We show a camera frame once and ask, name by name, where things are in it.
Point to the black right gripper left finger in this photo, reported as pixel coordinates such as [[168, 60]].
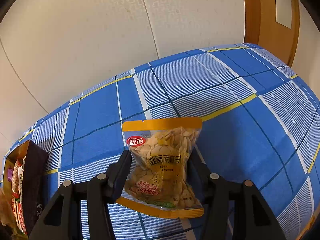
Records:
[[61, 218]]

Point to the beige rice cracker packet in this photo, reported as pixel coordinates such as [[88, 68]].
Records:
[[6, 213]]

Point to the grain bar red-ended wrapper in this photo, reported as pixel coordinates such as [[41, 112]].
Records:
[[15, 181]]

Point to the wooden door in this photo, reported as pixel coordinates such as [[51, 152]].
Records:
[[273, 25]]

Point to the cracker pack green-ended wrapper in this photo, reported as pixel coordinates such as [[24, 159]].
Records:
[[15, 202]]

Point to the purple snack packet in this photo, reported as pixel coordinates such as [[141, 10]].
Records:
[[9, 174]]

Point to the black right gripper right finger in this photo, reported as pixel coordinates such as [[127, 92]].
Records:
[[239, 208]]

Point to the orange pumpkin seed bag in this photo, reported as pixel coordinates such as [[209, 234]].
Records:
[[157, 186]]

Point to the gold tin box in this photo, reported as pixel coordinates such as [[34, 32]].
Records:
[[32, 159]]

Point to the red white snack packet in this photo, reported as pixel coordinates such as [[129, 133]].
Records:
[[20, 216]]

